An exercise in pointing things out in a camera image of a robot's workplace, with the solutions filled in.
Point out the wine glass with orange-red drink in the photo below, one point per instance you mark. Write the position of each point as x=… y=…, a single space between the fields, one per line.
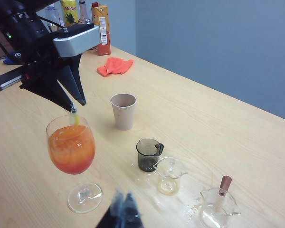
x=71 y=152

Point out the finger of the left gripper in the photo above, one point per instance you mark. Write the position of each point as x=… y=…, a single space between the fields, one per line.
x=47 y=83
x=74 y=78

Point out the orange cloth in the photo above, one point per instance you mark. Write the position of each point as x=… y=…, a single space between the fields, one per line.
x=115 y=66

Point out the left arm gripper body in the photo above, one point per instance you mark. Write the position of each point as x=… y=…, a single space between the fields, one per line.
x=8 y=80

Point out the beige paper cup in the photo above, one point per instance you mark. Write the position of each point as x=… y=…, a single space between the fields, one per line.
x=123 y=116

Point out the smoky grey measuring cup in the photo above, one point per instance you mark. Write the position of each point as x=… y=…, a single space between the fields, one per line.
x=146 y=158

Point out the orange juice carton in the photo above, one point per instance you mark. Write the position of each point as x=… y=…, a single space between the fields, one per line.
x=103 y=31

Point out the yellow pineapple juice carton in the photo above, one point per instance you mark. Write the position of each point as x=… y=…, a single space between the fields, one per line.
x=70 y=13

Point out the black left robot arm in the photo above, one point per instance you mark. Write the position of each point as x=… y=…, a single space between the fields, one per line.
x=16 y=31

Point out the clear beaker with yellow residue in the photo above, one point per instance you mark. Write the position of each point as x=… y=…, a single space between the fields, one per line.
x=167 y=186

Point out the clear glass beaker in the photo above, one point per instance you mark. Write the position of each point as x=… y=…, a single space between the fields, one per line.
x=211 y=213

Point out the yellow lemon slice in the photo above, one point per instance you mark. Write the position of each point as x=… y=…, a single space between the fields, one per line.
x=75 y=118

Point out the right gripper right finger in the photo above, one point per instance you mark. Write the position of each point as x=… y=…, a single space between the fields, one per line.
x=134 y=213

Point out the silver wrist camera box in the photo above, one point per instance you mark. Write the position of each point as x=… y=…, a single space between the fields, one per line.
x=78 y=40

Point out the clear syrup bottle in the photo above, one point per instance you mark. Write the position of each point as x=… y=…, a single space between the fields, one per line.
x=83 y=12

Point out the blue object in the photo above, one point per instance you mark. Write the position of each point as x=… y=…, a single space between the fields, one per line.
x=9 y=60

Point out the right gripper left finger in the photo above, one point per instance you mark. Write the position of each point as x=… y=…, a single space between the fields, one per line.
x=116 y=211

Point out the white plastic bottle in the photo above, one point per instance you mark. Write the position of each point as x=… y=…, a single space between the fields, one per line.
x=52 y=14

